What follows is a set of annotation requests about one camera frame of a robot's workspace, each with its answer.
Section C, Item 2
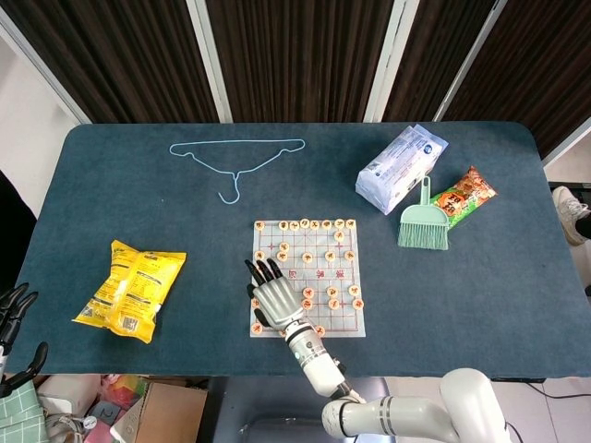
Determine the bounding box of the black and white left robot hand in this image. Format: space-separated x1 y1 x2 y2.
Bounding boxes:
0 281 50 401

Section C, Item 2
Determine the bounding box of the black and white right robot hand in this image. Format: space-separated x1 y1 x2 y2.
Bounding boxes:
244 258 305 330

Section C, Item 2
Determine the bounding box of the mint green hand brush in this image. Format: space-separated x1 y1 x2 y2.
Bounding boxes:
397 175 450 251

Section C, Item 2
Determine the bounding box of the translucent xiangqi board sheet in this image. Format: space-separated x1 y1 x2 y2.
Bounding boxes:
249 220 368 340

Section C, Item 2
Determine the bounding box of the person in dark clothing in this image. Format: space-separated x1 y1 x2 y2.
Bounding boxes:
0 169 39 290

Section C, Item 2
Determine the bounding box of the white plastic box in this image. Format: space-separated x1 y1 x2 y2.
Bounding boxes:
36 374 103 419

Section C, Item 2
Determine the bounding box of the green checkered cloth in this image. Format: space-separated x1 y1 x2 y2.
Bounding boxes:
0 378 47 443

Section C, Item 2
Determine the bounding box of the grey blue chair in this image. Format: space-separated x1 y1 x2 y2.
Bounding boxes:
215 377 394 443

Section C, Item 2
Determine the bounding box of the yellow snack bag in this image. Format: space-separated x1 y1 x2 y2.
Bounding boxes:
71 239 188 343

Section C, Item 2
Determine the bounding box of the pink yellow toy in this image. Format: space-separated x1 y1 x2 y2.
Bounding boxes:
100 374 150 410

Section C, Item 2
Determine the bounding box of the brown cardboard box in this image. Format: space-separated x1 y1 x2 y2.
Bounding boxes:
120 378 210 443

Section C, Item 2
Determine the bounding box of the dark blue felt table mat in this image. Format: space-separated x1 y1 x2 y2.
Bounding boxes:
4 120 587 380

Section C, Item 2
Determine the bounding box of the white blue tissue pack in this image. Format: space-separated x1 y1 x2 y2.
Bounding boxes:
355 124 450 216

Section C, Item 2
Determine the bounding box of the orange green snack packet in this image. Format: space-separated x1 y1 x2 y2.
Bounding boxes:
428 165 499 231

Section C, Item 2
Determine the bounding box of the dark slatted partition panel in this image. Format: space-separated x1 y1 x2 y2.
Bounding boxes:
187 0 419 124
433 0 591 161
0 0 232 125
364 0 509 124

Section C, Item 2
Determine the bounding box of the white sneaker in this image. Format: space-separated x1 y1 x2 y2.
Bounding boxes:
552 185 591 246

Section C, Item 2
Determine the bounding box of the light blue wire hanger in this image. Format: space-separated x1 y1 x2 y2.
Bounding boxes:
169 138 307 205

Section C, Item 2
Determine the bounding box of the black cable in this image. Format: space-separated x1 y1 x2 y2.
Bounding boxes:
528 380 591 401

